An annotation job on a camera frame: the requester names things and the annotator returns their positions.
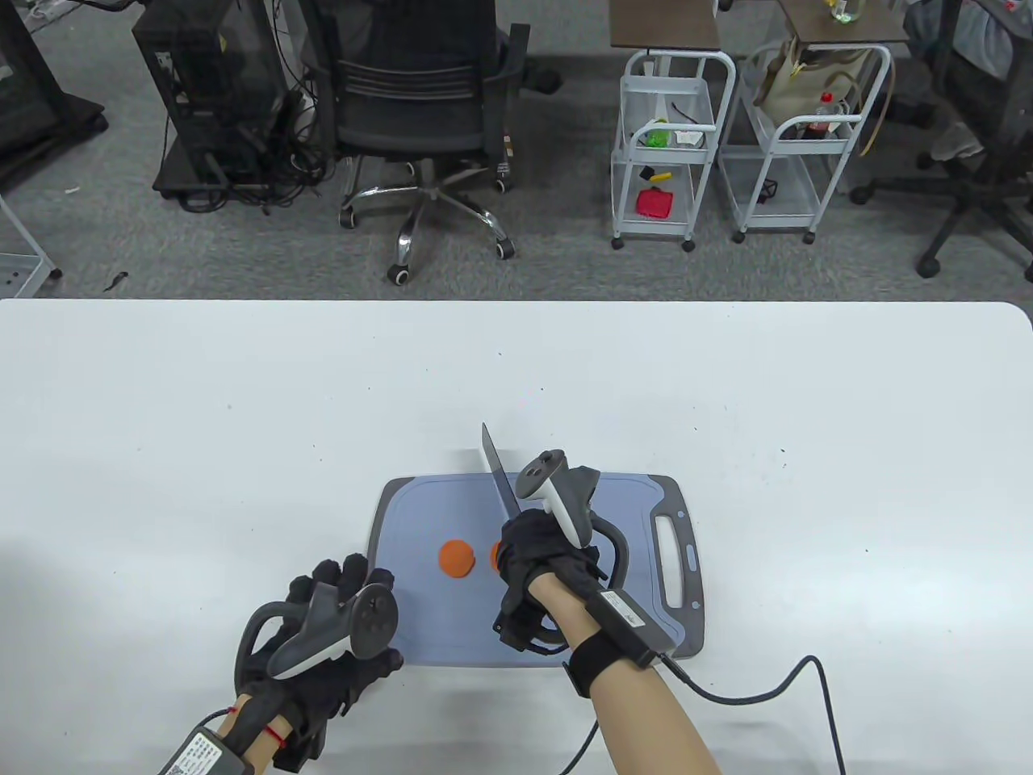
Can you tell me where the black office chair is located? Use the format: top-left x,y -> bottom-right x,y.
307,0 -> 533,285
851,0 -> 1033,282

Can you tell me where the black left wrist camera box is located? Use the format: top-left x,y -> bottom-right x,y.
157,727 -> 247,775

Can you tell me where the black wrist strap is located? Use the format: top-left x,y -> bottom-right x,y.
563,634 -> 630,699

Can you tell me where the blue grey cutting board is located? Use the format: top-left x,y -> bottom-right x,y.
367,473 -> 709,669

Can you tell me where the black braided cable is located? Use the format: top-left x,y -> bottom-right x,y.
557,654 -> 847,775

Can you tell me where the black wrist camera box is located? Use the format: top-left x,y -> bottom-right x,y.
593,588 -> 677,669
157,727 -> 247,775

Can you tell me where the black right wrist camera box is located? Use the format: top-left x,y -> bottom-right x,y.
593,588 -> 677,669

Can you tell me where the grey white controller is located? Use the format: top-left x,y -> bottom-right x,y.
515,449 -> 630,590
234,581 -> 400,687

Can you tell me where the black computer tower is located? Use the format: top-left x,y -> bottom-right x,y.
132,0 -> 293,199

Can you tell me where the person's left forearm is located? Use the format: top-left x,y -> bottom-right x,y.
218,694 -> 291,775

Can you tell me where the brown wooden desk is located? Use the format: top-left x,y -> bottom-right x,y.
609,0 -> 721,51
779,0 -> 911,43

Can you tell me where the grey white right controller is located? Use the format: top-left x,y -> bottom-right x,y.
515,449 -> 630,590

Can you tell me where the grey white left controller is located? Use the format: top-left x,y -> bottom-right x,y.
234,581 -> 400,687

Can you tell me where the bundle of black cables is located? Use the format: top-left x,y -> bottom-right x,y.
182,48 -> 356,215

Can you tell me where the white wire cart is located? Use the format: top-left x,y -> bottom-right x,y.
0,194 -> 63,298

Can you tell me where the black rolling stand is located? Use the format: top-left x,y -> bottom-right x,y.
0,0 -> 108,174

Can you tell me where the tan hose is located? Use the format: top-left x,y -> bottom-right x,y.
859,48 -> 897,158

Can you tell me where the black kitchen knife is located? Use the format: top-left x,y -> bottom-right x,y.
481,422 -> 524,517

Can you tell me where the person's right hand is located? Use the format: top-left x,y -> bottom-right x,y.
492,510 -> 606,653

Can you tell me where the person's left hand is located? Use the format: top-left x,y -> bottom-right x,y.
234,553 -> 404,772

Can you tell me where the person's right forearm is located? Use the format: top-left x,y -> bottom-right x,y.
529,577 -> 723,775

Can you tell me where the white rolling cart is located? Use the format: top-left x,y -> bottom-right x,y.
609,50 -> 737,253
718,44 -> 893,245

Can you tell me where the beige bag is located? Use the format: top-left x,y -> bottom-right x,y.
759,40 -> 856,126

